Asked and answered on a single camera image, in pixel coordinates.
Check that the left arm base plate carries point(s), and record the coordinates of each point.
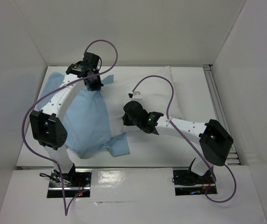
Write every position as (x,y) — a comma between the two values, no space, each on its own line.
(80,184)

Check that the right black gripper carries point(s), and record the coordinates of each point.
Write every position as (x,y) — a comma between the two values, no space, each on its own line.
(126,118)

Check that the white pillow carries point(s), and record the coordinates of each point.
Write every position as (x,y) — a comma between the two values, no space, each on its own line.
(158,94)

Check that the aluminium rail frame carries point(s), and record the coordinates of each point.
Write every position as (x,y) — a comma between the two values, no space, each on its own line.
(233,158)

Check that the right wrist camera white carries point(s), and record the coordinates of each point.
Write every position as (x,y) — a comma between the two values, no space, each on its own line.
(135,96)

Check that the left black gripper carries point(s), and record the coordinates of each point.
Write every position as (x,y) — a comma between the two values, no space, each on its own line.
(95,87)

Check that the blue green pillowcase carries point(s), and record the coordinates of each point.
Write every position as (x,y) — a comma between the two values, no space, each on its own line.
(94,119)

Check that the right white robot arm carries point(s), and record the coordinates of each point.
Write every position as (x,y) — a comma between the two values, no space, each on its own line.
(209,140)

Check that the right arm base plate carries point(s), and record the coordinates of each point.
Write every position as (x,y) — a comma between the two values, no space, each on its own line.
(187,183)

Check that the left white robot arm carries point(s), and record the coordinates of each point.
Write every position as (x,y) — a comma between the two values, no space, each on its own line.
(47,123)

